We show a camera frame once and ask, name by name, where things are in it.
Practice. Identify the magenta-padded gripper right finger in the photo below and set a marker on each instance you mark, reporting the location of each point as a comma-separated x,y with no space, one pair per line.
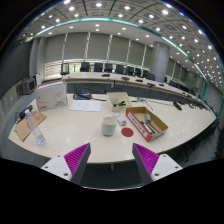
146,159

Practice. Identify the group of ceiling lights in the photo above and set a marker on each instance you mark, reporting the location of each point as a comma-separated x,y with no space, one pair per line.
98,5

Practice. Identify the large white printed carton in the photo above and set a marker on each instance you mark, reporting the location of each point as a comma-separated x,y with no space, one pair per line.
50,96

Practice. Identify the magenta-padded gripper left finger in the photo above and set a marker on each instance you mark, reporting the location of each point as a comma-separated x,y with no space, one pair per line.
76,160

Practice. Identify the black marker pen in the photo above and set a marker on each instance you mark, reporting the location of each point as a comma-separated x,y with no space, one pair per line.
154,127
146,127

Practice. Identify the white paper sheet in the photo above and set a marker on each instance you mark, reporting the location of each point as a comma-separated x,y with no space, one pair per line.
85,105

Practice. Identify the small open beige cardboard box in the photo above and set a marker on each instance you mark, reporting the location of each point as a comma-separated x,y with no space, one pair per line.
115,97

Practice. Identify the black desk microphone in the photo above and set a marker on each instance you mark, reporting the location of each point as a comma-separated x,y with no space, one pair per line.
177,106

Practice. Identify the black power strip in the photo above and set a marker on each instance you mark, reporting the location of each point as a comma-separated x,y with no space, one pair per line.
24,112

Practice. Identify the long curved conference desk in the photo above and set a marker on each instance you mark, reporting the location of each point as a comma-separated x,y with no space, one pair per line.
96,77

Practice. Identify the open brown box red side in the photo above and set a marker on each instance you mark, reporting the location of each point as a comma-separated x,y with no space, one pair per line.
136,122

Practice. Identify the clear plastic water bottle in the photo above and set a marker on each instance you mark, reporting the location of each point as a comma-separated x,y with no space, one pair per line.
33,127

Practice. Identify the flat round red coaster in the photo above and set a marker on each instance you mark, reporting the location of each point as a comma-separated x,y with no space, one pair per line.
127,132

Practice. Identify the green board eraser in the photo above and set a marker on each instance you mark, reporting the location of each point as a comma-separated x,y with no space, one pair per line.
148,117

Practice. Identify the row of black office chairs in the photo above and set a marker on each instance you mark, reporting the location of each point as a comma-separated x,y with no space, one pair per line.
108,67

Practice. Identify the grey CRT monitor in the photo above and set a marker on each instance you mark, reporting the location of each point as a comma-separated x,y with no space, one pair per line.
28,86

